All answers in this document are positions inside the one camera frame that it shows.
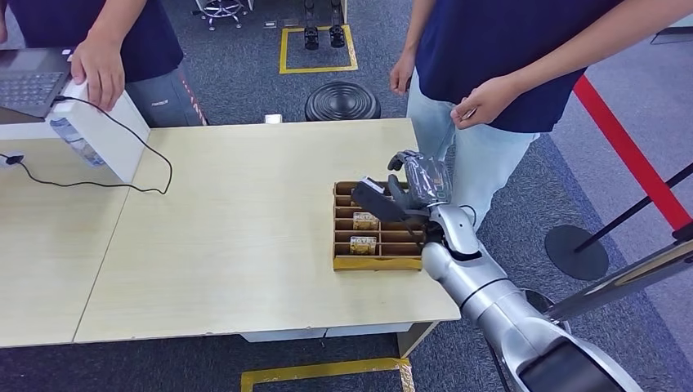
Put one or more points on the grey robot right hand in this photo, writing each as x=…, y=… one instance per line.
x=427, y=181

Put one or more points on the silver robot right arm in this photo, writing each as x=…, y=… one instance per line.
x=487, y=292

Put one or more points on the person's right forearm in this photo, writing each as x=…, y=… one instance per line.
x=418, y=30

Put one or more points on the person's left forearm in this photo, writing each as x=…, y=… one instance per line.
x=595, y=48
x=115, y=23

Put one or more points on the gold hotel key card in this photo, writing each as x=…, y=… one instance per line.
x=366, y=221
x=363, y=245

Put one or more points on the person's left hand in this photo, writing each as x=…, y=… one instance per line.
x=484, y=103
x=98, y=73

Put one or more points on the person's hand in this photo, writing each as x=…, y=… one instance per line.
x=98, y=73
x=401, y=73
x=484, y=103

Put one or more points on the cardboard card organizer box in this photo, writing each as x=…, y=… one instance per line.
x=373, y=263

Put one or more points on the person's right hand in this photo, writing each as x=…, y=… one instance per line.
x=401, y=73

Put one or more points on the person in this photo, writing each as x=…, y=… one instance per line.
x=151, y=32
x=487, y=43

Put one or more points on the black round stool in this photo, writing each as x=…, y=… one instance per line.
x=341, y=103

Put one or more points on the yellow floor tape square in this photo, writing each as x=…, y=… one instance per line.
x=316, y=70
x=325, y=369

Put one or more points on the wooden table leg panel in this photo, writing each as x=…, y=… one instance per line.
x=414, y=338

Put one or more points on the black round stanchion base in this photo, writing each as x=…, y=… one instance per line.
x=568, y=259

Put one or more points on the chrome round base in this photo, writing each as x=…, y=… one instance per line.
x=538, y=301

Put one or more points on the small white block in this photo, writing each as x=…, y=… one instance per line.
x=273, y=119

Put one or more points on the black caster foot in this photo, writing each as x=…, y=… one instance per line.
x=337, y=37
x=311, y=39

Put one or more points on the red floor tape line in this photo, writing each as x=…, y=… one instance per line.
x=622, y=146

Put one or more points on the small floor plate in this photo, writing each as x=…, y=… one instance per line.
x=291, y=23
x=270, y=24

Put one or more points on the black stanchion pole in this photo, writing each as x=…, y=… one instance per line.
x=639, y=205

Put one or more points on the grey metal bar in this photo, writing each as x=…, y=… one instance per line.
x=622, y=278

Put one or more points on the chrome chair base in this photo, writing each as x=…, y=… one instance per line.
x=222, y=8

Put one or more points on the white furniture base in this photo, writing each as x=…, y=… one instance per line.
x=677, y=35

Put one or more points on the white box stand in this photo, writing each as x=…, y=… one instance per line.
x=108, y=140

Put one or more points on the clear plastic water bottle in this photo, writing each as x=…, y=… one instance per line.
x=76, y=143

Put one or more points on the dark grey laptop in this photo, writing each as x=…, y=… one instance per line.
x=32, y=81

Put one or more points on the dark grey wrist camera box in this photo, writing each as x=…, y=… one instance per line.
x=379, y=204

